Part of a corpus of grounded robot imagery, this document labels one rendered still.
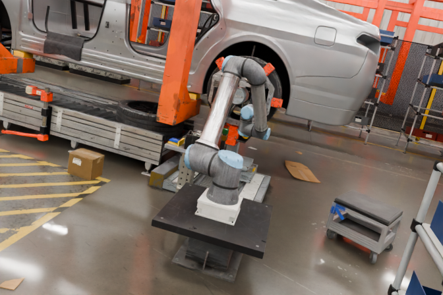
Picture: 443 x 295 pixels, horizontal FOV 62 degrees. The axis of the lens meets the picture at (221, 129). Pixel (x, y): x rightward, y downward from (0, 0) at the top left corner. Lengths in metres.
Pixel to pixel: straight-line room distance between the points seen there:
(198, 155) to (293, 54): 1.52
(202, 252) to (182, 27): 1.67
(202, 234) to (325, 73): 1.89
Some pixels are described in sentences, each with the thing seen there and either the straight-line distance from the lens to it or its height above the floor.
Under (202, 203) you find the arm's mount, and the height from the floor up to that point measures 0.38.
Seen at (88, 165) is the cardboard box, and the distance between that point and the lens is 3.09.
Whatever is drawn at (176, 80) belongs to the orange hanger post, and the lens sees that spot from 2.98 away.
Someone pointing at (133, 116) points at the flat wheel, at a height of 0.45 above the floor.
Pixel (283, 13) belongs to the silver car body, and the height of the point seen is 1.59.
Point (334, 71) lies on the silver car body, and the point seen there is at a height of 1.20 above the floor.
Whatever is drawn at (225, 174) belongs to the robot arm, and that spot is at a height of 0.56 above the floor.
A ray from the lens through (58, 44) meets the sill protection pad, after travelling 4.16.
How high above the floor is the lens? 1.26
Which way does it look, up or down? 13 degrees down
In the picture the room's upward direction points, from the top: 12 degrees clockwise
